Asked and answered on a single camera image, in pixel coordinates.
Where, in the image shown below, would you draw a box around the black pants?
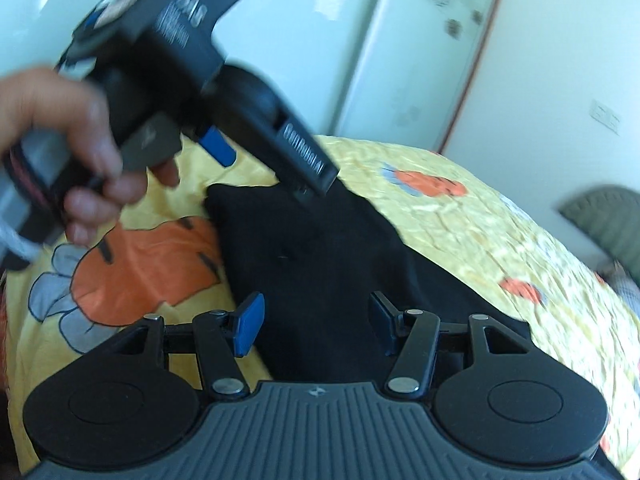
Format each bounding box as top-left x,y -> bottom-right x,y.
204,180 -> 532,386

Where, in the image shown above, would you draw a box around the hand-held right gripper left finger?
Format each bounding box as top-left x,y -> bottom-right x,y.
112,291 -> 266,402

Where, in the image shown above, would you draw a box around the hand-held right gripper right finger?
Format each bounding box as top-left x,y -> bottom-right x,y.
368,290 -> 532,395

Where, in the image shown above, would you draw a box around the grey braided cable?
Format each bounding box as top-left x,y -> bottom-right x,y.
0,216 -> 44,264

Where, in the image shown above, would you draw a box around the white wardrobe with flower decals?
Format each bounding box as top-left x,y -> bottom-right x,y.
0,0 -> 512,155

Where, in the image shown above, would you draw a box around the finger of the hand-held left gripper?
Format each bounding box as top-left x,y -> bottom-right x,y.
292,182 -> 322,207
199,126 -> 234,167

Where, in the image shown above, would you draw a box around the person's left hand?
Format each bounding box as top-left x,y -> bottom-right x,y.
0,67 -> 181,247

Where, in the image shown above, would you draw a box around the white wall socket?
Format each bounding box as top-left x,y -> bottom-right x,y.
590,99 -> 622,135

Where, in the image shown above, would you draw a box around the grey floral pillow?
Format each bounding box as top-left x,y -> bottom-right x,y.
592,260 -> 640,321

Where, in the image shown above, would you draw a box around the yellow printed bedsheet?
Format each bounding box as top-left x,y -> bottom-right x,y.
0,132 -> 640,480

